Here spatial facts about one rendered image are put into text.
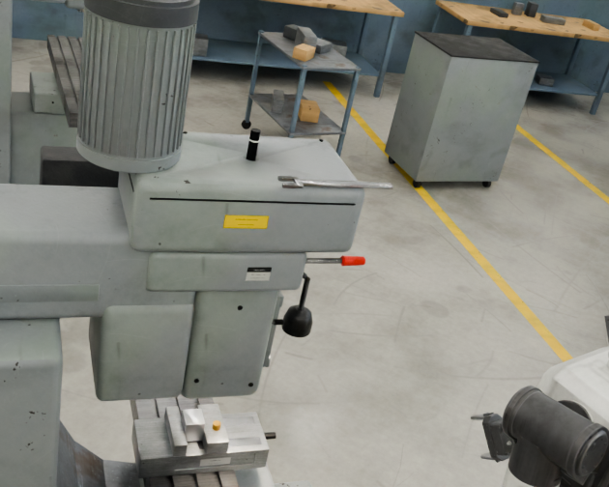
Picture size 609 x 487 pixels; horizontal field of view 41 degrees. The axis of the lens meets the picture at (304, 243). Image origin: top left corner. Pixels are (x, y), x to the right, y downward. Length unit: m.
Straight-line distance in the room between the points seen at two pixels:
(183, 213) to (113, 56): 0.32
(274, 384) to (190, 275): 2.45
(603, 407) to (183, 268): 0.83
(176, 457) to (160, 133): 0.98
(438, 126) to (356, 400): 2.78
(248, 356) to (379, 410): 2.29
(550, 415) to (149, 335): 0.82
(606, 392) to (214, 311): 0.80
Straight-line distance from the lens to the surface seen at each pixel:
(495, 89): 6.39
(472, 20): 8.48
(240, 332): 1.79
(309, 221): 1.63
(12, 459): 1.76
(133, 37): 1.45
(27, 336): 1.65
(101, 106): 1.51
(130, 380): 1.79
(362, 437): 3.91
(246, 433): 2.29
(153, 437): 2.25
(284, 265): 1.69
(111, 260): 1.61
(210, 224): 1.58
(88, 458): 2.29
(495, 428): 2.18
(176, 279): 1.65
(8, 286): 1.63
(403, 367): 4.40
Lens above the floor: 2.57
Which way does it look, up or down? 29 degrees down
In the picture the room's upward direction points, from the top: 12 degrees clockwise
